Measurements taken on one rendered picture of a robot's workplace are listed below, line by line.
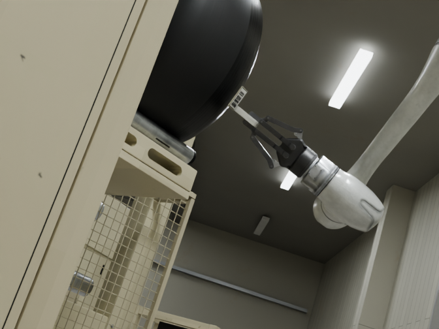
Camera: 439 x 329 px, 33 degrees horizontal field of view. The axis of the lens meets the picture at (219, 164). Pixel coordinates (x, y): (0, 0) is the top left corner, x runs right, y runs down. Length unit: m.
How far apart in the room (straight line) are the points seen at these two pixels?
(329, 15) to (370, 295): 4.00
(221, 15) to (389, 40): 4.79
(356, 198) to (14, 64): 1.11
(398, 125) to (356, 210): 0.28
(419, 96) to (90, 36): 1.17
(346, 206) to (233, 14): 0.53
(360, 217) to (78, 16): 1.06
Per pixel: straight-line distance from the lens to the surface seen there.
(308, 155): 1.80
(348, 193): 1.78
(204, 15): 1.72
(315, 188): 1.80
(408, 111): 1.93
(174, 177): 1.77
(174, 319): 4.50
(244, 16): 1.83
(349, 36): 6.56
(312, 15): 6.43
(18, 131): 0.85
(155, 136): 1.76
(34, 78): 0.86
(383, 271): 9.27
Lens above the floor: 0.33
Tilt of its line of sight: 18 degrees up
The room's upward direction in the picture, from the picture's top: 18 degrees clockwise
